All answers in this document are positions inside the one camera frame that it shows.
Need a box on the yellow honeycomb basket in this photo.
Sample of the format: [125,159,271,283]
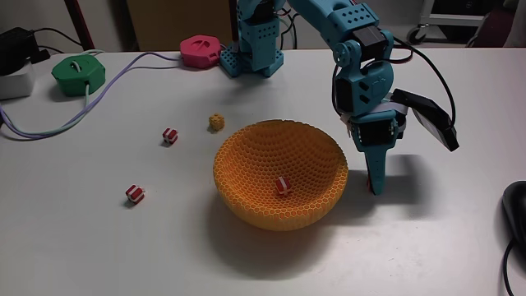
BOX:
[212,118,349,232]

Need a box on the black camera cable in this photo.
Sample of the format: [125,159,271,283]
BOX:
[392,35,458,129]

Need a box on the pink hexagonal box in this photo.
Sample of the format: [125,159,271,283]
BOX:
[179,35,223,70]

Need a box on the grey wheeled cart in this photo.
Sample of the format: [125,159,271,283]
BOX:
[406,0,507,46]

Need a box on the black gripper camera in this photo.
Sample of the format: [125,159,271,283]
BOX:
[390,88,460,153]

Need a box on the dark maroon chair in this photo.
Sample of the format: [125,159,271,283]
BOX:
[468,0,526,49]

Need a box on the dark red pole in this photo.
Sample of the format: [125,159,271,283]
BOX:
[63,0,96,52]

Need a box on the black mouse cable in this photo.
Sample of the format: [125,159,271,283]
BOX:
[502,238,517,296]

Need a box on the thin black adapter cable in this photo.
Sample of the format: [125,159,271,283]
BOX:
[32,27,85,55]

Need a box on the white box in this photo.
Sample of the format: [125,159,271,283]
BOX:
[0,61,37,101]

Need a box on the purple cable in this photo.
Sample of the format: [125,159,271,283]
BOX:
[0,51,182,141]

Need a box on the black computer mouse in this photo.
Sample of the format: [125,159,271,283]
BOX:
[501,180,526,252]

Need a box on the small yellow cube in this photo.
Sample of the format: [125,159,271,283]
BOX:
[208,113,226,132]

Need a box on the black power adapter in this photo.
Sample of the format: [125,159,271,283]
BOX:
[0,26,51,77]

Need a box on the light green cable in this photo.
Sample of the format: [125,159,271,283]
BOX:
[0,49,106,140]

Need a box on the green hexagonal box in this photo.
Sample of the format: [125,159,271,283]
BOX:
[51,53,107,98]

